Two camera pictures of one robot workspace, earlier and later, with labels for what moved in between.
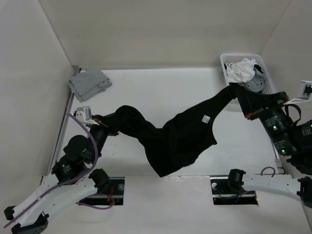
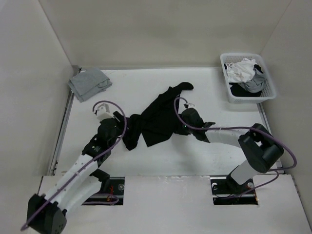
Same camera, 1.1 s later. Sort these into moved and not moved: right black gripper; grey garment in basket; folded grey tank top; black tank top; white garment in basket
Moved: right black gripper; black tank top
Not moved: grey garment in basket; folded grey tank top; white garment in basket
